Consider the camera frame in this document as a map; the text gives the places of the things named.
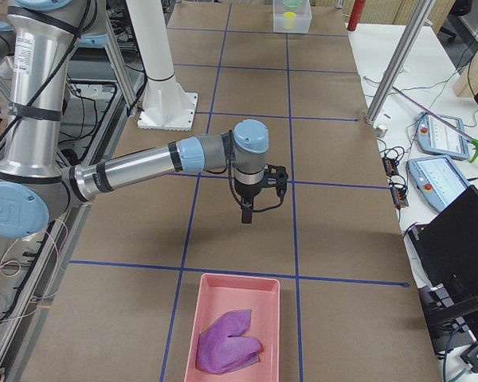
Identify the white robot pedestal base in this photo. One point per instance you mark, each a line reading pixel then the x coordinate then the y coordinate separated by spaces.
pixel 166 106

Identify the purple cloth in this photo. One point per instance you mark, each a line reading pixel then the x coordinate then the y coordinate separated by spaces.
pixel 223 347

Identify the translucent white bin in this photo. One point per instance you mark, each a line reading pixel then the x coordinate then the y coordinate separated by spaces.
pixel 303 19

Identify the black cable connectors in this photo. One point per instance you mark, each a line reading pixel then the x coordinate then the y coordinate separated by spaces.
pixel 391 160

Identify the mint green bowl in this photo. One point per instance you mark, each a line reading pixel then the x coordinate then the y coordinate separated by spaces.
pixel 291 4

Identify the near teach pendant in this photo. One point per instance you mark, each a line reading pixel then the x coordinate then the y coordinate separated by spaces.
pixel 438 179

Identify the pink plastic tray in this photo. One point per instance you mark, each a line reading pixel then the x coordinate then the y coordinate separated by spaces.
pixel 220 294

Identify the red fire extinguisher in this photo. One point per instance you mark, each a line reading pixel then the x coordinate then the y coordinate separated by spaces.
pixel 355 16

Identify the black monitor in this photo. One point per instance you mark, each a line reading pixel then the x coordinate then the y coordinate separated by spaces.
pixel 448 246

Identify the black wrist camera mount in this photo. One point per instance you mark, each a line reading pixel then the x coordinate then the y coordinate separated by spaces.
pixel 275 176

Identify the far teach pendant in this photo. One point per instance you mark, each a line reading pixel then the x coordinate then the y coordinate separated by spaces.
pixel 436 137

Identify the green handled grabber tool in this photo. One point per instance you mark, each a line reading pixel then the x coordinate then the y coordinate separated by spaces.
pixel 467 137

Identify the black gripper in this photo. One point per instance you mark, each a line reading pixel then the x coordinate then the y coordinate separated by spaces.
pixel 247 193

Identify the yellow plastic cup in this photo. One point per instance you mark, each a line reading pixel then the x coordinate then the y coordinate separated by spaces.
pixel 289 20

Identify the teach pendant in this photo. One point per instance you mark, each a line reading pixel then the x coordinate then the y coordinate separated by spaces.
pixel 436 137
pixel 438 179

